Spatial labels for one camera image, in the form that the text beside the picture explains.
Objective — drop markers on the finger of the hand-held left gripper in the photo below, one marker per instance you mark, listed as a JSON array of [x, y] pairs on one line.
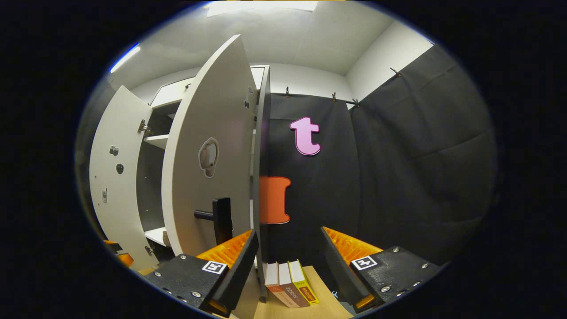
[[119, 254]]

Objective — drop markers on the white cabinet door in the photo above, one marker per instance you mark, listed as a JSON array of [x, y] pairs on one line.
[[199, 110], [119, 212]]

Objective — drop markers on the yellow book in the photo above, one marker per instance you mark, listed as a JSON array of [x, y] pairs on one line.
[[301, 279]]

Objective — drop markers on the white shoe cabinet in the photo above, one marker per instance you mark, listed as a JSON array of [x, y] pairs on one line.
[[262, 155]]

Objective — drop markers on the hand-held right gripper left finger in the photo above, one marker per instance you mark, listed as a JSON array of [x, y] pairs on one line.
[[239, 274]]

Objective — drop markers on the white and orange book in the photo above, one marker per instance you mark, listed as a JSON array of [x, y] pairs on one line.
[[271, 277]]

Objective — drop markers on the black backdrop cloth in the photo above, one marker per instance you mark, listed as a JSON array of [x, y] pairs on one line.
[[398, 177]]

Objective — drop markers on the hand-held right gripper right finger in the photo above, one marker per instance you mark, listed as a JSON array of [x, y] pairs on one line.
[[339, 274]]

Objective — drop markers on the brown book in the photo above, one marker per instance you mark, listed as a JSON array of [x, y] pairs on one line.
[[293, 292]]

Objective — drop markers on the long ceiling light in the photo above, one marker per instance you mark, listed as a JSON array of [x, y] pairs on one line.
[[261, 6], [125, 58]]

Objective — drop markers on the metal door hinge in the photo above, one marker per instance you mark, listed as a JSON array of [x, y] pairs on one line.
[[149, 250], [144, 127]]

